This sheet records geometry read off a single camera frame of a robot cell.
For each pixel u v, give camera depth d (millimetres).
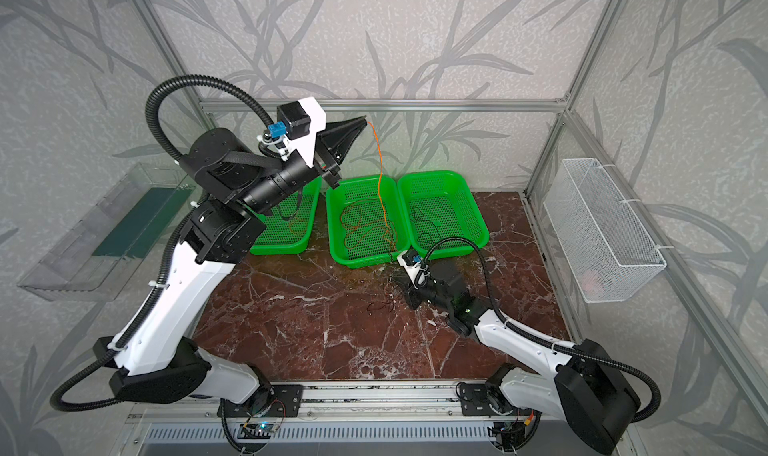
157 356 391
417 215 1118
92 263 640
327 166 392
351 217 1118
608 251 607
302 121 325
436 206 1155
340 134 406
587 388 406
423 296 693
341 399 752
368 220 1118
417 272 682
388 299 913
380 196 1148
